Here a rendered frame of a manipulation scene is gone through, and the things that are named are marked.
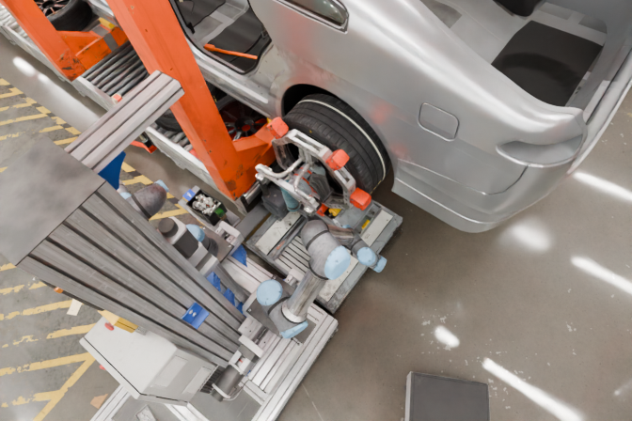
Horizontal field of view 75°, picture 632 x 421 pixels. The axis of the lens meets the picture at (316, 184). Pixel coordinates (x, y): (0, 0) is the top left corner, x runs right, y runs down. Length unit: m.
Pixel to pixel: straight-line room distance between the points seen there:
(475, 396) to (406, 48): 1.76
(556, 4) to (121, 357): 3.19
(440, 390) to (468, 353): 0.48
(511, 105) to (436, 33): 0.37
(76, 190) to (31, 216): 0.11
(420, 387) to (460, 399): 0.20
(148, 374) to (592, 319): 2.56
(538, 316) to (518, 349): 0.25
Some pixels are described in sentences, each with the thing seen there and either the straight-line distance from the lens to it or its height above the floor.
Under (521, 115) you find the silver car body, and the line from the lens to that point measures 1.59.
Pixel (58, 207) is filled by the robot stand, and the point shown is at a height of 2.03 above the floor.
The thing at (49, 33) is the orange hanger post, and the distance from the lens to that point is 3.84.
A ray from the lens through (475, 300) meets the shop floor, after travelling 2.98.
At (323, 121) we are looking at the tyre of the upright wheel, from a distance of 2.09.
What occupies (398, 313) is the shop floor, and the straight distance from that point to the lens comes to 2.87.
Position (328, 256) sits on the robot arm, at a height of 1.37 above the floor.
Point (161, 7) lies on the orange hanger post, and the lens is 1.78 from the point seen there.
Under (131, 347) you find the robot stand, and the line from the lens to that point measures 1.79.
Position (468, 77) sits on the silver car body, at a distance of 1.60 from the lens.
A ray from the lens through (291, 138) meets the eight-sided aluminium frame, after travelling 2.12.
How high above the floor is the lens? 2.78
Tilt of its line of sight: 58 degrees down
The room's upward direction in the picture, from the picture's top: 11 degrees counter-clockwise
